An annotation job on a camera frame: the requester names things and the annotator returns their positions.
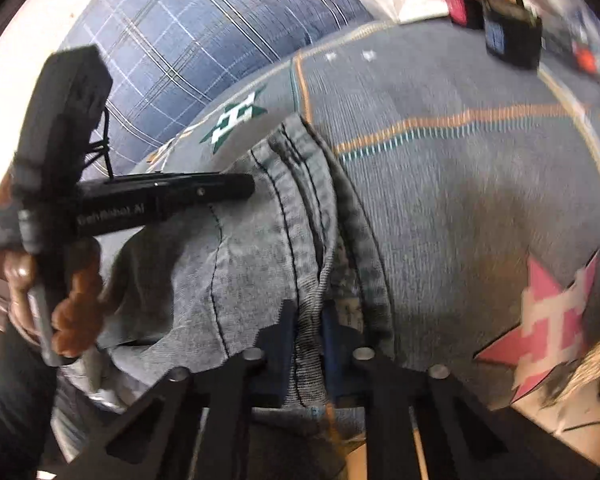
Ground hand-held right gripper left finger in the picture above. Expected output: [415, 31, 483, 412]
[60, 300, 302, 480]

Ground person's left hand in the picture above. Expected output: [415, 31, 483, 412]
[4, 237, 105, 361]

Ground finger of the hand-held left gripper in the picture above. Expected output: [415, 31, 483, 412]
[160, 172, 257, 208]

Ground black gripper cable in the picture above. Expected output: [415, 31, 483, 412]
[81, 109, 117, 182]

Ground blue plaid pillow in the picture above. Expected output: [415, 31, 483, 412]
[55, 0, 377, 173]

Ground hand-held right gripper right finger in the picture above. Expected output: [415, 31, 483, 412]
[324, 307, 598, 480]

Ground grey star-print bedsheet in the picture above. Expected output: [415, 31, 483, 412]
[130, 21, 600, 436]

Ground grey denim pants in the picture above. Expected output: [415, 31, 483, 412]
[55, 112, 397, 463]

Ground dark box with pink label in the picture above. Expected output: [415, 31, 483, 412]
[441, 0, 487, 30]

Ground tan fuzzy cloth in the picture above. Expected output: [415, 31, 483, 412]
[540, 332, 600, 411]

